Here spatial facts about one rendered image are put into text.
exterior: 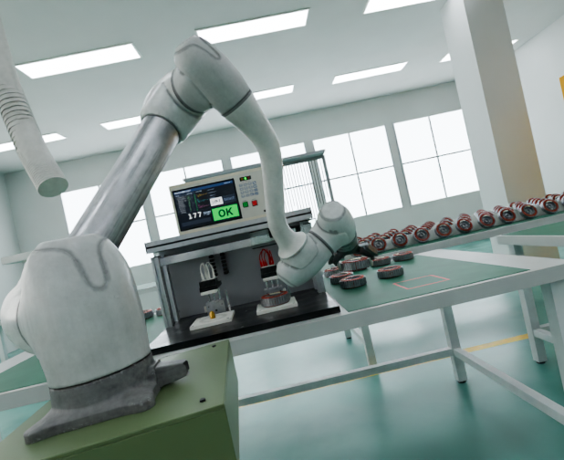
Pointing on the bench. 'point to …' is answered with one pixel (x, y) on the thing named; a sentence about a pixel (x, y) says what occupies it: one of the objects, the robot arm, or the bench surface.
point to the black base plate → (244, 321)
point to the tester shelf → (222, 232)
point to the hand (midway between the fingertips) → (355, 263)
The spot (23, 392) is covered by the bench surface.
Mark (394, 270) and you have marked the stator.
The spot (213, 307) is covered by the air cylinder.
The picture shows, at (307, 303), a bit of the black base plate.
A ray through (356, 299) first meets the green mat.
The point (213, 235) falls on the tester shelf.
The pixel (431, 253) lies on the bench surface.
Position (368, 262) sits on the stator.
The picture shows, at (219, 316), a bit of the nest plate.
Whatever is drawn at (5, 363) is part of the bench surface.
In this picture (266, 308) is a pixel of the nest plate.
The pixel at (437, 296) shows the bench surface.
